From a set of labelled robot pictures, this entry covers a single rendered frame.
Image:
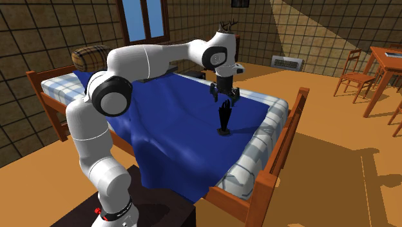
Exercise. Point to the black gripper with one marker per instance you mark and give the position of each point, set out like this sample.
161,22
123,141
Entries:
225,83

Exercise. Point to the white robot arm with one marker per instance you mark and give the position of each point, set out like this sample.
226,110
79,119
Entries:
94,135

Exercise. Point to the black hand-shaped figure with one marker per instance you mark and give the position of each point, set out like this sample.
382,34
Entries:
224,116

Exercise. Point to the black box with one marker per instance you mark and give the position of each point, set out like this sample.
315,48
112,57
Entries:
195,75

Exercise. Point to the blue blanket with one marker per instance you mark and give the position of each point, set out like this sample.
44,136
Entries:
176,132

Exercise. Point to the wooden bed with checked mattress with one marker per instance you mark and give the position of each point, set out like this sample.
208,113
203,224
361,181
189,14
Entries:
267,188

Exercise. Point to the wooden framed window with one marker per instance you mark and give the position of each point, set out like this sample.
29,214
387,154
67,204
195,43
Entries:
143,19

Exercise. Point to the dark robot stand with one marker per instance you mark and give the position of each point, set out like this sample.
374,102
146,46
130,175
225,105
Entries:
163,210

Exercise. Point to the wooden chair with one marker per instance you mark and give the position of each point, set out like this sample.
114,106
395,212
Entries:
398,114
355,77

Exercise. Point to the brown plaid pillow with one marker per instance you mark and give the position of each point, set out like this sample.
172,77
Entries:
89,58

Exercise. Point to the wooden table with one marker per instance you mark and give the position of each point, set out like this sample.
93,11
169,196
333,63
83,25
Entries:
384,64

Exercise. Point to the grey book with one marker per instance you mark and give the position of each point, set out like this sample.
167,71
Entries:
394,54

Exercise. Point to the white wall vent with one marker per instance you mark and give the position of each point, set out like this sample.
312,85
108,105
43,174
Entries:
287,63

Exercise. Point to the dark wall picture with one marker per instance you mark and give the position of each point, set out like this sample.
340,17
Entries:
240,2

